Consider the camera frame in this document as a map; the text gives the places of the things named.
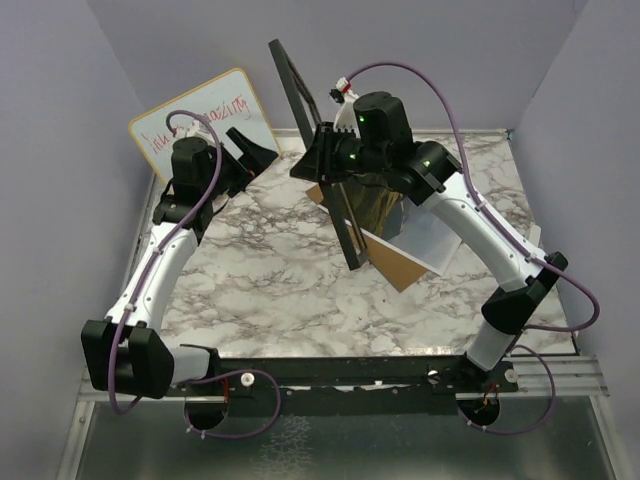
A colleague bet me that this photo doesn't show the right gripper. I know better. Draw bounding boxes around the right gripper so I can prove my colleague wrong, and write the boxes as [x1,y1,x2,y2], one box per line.
[290,123,387,185]

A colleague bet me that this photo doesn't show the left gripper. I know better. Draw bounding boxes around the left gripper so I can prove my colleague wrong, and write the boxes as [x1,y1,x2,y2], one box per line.
[202,127,277,200]

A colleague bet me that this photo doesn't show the wooden picture frame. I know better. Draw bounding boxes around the wooden picture frame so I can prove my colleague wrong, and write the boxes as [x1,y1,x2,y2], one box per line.
[268,39,368,270]

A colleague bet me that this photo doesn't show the landscape photo print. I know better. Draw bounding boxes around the landscape photo print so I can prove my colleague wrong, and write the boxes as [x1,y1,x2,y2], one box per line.
[345,178,461,275]

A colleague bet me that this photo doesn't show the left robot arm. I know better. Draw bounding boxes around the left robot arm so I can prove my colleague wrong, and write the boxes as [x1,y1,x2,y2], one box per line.
[81,128,278,399]

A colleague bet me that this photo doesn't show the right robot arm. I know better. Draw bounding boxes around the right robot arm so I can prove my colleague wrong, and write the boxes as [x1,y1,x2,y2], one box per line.
[290,91,568,391]

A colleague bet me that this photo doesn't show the whiteboard with red writing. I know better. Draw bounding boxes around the whiteboard with red writing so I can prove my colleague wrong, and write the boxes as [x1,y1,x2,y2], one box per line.
[129,68,280,184]

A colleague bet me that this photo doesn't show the brown backing board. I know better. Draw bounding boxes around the brown backing board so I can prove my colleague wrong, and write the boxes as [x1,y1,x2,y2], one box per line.
[305,184,430,292]

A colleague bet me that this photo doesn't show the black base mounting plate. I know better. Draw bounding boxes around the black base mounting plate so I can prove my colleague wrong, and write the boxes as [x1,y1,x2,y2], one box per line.
[167,355,518,417]

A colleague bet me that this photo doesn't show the aluminium rail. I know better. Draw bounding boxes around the aluminium rail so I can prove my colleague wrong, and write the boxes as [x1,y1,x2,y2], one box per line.
[74,354,612,401]

